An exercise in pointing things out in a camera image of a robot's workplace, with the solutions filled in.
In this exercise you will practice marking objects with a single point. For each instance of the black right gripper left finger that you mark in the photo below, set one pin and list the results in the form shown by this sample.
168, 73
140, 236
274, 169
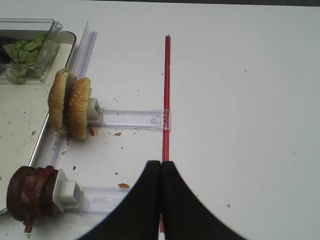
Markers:
137, 217

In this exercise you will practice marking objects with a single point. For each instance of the stack of meat patties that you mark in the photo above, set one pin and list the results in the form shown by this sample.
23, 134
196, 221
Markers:
29, 195

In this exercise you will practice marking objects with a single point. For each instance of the green lettuce leaves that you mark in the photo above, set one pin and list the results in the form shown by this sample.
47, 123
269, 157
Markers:
21, 52

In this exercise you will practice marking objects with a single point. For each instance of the right sesame top bun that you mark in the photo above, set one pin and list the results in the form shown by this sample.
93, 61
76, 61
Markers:
77, 120

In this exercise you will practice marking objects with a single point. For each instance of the clear right bun cross rail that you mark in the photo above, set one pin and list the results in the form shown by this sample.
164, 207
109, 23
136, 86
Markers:
136, 119

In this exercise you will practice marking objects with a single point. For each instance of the right red rod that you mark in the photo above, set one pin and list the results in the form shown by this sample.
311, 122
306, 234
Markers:
166, 102

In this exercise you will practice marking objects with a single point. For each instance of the sesame bun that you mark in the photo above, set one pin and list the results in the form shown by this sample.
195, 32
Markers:
58, 99
77, 120

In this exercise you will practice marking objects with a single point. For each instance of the clear meat cross rail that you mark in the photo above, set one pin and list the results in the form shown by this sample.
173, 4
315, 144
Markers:
100, 200

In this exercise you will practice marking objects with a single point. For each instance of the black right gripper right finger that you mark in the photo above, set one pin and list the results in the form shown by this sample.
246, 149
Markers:
184, 216

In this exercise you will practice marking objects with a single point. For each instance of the white meat pusher block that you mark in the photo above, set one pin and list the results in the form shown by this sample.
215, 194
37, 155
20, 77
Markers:
66, 194

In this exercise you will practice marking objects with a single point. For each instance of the clear plastic container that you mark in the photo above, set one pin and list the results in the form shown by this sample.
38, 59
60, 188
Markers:
19, 28

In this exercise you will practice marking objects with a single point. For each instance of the left sesame top bun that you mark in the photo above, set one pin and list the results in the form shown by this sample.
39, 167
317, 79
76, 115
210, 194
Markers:
58, 99

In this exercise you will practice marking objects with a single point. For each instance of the cream metal tray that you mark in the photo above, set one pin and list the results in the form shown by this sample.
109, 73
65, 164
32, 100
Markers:
24, 117

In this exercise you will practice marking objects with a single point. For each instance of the white bun pusher block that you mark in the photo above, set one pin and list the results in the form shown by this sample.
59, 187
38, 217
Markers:
94, 112

